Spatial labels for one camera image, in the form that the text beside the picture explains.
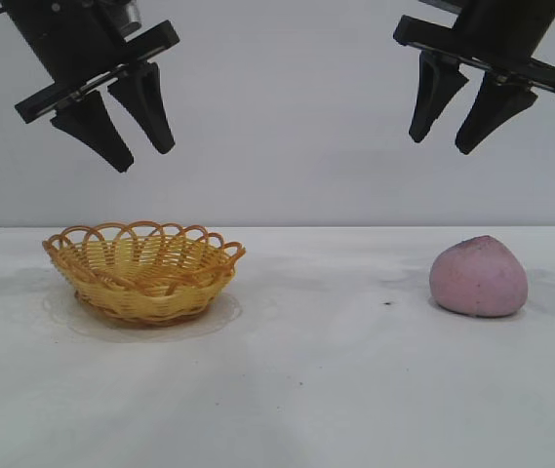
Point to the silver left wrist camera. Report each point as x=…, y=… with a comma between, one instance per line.
x=130, y=13

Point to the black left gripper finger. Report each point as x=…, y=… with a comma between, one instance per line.
x=147, y=105
x=99, y=134

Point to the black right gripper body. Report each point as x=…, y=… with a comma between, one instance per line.
x=496, y=29

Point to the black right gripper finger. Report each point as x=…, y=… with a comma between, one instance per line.
x=433, y=92
x=494, y=112

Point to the pink peach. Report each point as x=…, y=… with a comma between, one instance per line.
x=477, y=280

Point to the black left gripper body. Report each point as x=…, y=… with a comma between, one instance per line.
x=77, y=44

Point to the yellow woven wicker basket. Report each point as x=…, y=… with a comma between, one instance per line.
x=150, y=287

